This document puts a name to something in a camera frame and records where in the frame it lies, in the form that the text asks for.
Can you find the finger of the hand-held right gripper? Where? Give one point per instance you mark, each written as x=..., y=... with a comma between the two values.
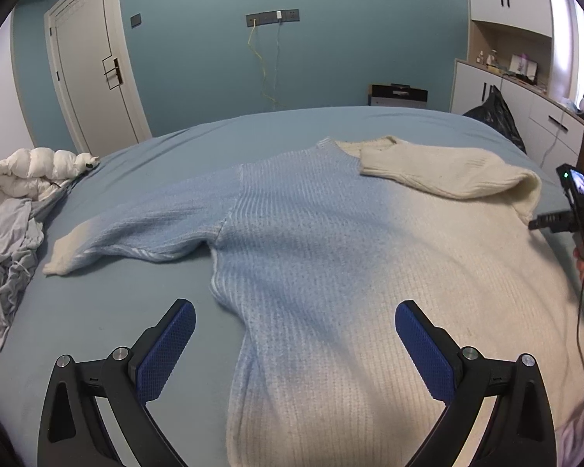
x=550, y=220

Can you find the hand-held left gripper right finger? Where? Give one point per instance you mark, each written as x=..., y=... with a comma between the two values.
x=424, y=350

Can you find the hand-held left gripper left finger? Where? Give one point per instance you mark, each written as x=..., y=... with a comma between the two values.
x=168, y=350

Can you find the blue and white knit sweater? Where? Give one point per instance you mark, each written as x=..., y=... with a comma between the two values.
x=321, y=253

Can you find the white drawer cabinet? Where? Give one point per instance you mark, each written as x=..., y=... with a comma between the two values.
x=516, y=107

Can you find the black plastic bag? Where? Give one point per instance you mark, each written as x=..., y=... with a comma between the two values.
x=499, y=112

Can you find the pink box on shelf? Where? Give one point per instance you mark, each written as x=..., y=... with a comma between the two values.
x=524, y=65

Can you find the small bottles on shelf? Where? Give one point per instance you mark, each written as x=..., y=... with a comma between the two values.
x=486, y=57

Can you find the grey crumpled garment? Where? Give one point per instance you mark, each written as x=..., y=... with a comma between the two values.
x=9, y=253

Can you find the black and white box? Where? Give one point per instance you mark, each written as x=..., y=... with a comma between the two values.
x=399, y=96

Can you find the white puffer jacket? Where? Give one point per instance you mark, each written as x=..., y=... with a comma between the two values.
x=29, y=168

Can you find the white door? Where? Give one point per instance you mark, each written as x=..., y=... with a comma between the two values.
x=87, y=82

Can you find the grey wall switch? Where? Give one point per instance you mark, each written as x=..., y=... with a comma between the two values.
x=136, y=19

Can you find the grey wall outlet strip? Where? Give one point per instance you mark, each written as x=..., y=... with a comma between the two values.
x=265, y=18

